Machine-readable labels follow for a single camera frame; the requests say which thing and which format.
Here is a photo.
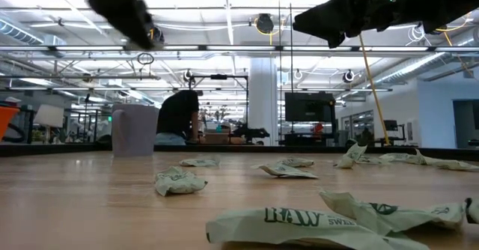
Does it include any white board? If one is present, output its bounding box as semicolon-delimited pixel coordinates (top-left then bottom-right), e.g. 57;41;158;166
32;103;65;129

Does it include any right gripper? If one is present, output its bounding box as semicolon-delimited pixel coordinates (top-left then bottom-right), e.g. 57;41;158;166
293;0;442;49

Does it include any black ceiling cable reel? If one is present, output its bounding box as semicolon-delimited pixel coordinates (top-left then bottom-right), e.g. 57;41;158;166
148;21;165;49
255;13;276;35

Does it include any silver ventilation duct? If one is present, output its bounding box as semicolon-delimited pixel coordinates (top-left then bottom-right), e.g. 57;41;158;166
0;17;46;46
373;25;479;86

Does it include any yellow hanging cable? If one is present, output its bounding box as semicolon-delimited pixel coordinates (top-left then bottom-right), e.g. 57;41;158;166
358;34;391;147

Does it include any long ceiling light strip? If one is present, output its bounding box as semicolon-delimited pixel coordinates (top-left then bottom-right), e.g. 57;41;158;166
0;43;479;54

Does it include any white building column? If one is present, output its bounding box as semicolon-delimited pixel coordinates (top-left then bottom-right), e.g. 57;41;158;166
248;57;280;147

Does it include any green packet with RAW print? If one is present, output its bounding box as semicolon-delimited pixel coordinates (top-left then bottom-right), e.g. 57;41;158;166
204;206;431;250

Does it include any cardboard box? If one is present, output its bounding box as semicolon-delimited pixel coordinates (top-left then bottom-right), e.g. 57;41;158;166
203;131;231;145

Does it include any black metal rig frame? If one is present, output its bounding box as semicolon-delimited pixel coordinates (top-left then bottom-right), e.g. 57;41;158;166
188;73;251;146

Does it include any person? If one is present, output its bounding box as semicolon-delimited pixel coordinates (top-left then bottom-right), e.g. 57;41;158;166
154;89;202;147

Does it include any large black monitor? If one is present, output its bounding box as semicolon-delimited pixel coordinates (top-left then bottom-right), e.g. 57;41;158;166
284;91;337;124

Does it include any blue door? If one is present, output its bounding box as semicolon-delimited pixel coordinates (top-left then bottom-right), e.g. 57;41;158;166
452;99;479;150

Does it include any plastic cup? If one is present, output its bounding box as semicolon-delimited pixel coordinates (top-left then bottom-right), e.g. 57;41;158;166
111;103;160;158

